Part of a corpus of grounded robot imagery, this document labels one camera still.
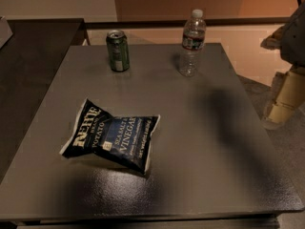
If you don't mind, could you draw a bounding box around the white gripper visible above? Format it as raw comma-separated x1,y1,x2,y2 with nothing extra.
260,2,305,130

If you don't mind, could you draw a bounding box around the clear plastic water bottle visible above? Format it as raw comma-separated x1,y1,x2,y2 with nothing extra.
178,9,206,77

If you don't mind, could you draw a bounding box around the green soda can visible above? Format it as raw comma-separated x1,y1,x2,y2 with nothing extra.
106,30,130,73

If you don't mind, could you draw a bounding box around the dark blue chips bag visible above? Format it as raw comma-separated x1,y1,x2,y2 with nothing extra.
59,99,160,174

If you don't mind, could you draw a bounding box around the grey object at left edge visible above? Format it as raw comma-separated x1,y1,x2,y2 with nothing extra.
0,16,13,49

